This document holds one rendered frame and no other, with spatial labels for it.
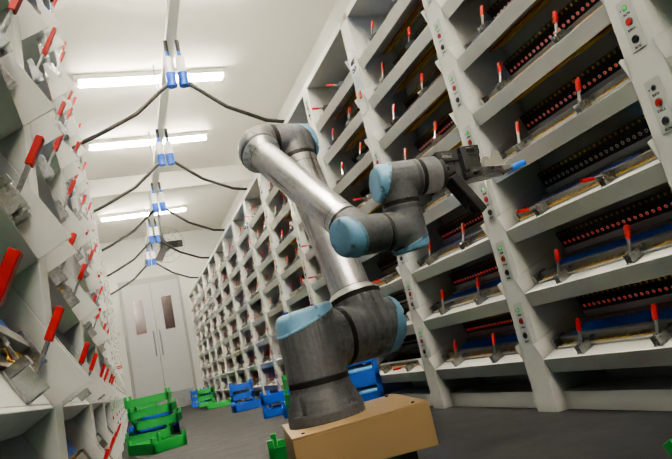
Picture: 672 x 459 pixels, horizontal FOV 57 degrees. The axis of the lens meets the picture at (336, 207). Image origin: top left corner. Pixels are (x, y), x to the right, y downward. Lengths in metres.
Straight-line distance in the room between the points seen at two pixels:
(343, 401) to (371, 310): 0.25
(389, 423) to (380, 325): 0.28
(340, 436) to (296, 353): 0.23
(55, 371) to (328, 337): 0.78
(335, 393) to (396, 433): 0.17
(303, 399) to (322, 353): 0.11
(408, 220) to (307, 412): 0.50
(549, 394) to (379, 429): 0.70
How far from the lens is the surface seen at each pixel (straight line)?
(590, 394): 1.89
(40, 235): 0.90
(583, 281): 1.73
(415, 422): 1.43
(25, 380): 0.69
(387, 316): 1.61
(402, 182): 1.43
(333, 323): 1.52
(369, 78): 2.79
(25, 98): 0.97
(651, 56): 1.51
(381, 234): 1.35
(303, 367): 1.49
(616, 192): 1.61
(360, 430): 1.41
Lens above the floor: 0.30
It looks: 13 degrees up
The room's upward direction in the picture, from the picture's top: 13 degrees counter-clockwise
